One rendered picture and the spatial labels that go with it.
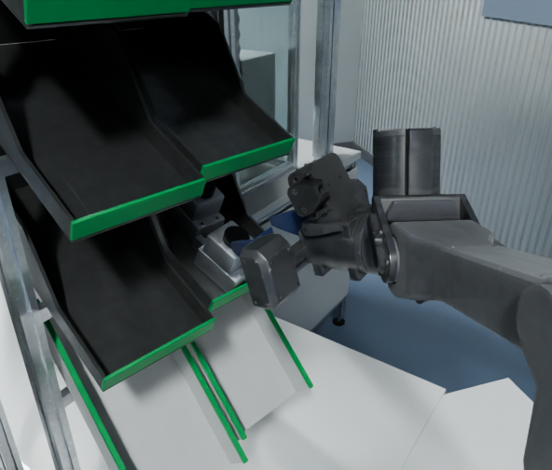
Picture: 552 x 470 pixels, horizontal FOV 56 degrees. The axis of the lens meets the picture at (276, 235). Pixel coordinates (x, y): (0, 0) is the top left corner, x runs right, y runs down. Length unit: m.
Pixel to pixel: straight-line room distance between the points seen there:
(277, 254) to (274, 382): 0.35
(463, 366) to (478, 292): 2.15
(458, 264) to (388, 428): 0.65
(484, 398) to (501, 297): 0.77
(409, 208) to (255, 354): 0.41
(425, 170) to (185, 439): 0.44
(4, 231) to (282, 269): 0.25
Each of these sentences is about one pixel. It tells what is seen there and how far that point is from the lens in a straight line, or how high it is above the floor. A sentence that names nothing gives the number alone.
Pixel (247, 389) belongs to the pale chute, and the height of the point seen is 1.02.
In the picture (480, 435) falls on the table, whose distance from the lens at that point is 0.97.
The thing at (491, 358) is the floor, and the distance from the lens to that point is 2.53.
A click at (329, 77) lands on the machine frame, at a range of 1.93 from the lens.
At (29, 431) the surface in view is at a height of 0.86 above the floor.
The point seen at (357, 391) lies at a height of 0.86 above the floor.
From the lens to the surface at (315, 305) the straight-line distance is 2.19.
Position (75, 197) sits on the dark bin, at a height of 1.37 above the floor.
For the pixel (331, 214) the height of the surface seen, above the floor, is 1.35.
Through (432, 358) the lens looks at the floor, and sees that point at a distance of 2.45.
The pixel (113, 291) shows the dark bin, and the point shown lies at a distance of 0.59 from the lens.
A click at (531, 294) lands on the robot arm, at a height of 1.43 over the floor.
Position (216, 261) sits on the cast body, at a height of 1.24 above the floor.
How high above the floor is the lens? 1.55
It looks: 28 degrees down
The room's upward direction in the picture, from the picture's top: straight up
